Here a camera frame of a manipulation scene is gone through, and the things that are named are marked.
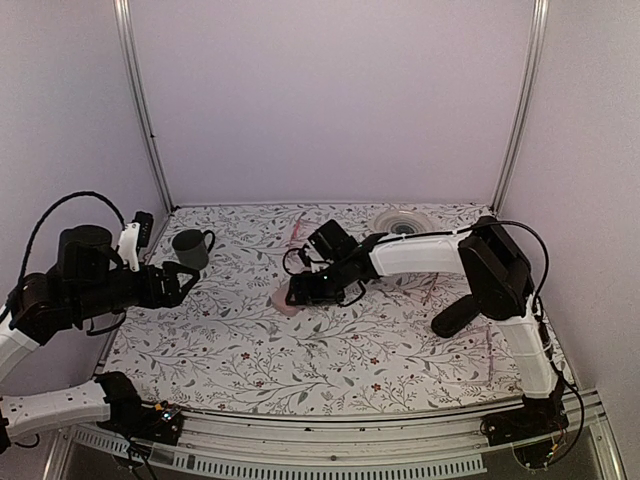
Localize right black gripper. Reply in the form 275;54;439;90
286;260;349;307

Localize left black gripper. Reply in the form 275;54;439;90
75;259;201;319

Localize pink glasses case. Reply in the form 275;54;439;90
271;282;303;317

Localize orange lens sunglasses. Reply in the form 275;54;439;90
385;273;440;305

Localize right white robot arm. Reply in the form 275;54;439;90
284;216;564;436

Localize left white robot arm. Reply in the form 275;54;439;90
1;222;200;449

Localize dark grey mug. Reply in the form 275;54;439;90
171;229;216;270

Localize clear striped glass plate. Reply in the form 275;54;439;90
370;209;435;234

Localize black glasses case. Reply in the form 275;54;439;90
431;295;480;338

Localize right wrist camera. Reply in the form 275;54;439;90
295;244;322;272

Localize red thin-frame glasses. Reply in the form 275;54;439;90
283;212;320;257

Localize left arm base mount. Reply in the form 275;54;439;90
96;397;184;446

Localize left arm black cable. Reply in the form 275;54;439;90
19;189;126;291

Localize front aluminium rail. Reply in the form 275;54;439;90
46;392;628;479

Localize clear pink frame glasses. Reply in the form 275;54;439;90
463;324;496;385

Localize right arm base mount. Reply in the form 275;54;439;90
480;399;569;470

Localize left aluminium frame post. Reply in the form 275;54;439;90
113;0;175;213

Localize aluminium frame post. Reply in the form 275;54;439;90
491;0;550;213
113;0;175;213

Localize right aluminium frame post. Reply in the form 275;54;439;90
491;0;550;213

